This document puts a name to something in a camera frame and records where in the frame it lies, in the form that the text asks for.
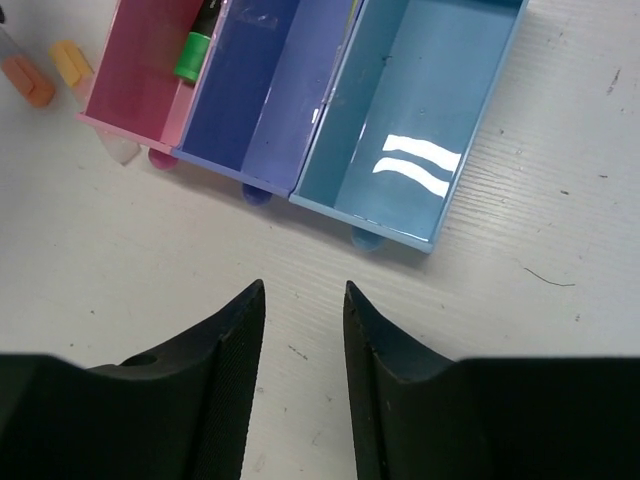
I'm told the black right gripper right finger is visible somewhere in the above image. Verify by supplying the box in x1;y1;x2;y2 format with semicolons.
343;283;639;479

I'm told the purple-blue storage bin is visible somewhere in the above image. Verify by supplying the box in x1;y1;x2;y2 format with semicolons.
172;1;359;205

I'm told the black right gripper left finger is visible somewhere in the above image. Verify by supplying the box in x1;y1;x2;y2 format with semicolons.
1;280;265;479

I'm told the green black highlighter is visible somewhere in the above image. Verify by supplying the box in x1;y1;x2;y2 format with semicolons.
173;0;222;84

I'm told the light blue storage bin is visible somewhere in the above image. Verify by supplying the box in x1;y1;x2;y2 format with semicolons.
290;1;526;253

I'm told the orange capped highlighter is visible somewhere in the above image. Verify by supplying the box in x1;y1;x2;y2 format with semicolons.
1;28;56;108

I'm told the yellow capped pink highlighter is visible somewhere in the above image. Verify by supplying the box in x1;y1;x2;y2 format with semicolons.
47;39;143;165

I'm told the pink storage bin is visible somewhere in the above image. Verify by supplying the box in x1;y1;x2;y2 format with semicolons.
79;0;230;170

